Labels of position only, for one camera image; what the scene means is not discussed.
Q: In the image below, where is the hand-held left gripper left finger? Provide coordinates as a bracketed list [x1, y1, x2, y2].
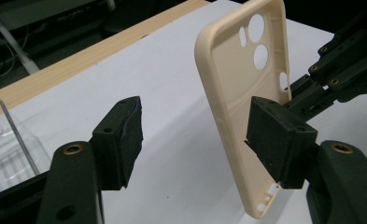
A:
[91, 96, 144, 191]

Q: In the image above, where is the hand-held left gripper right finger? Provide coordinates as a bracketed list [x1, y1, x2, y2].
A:
[245, 95, 318, 190]

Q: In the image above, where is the beige phone case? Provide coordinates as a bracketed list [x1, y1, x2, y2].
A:
[193, 0, 292, 220]

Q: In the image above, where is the clear plastic packaging box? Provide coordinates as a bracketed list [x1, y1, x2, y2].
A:
[0, 99, 52, 194]

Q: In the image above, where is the light wooden table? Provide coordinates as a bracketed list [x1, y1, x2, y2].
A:
[0, 0, 211, 120]

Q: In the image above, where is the white-framed desk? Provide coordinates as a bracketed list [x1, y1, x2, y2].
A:
[0, 1, 41, 77]

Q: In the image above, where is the bundle of floor cables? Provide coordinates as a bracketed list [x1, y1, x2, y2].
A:
[0, 24, 30, 80]

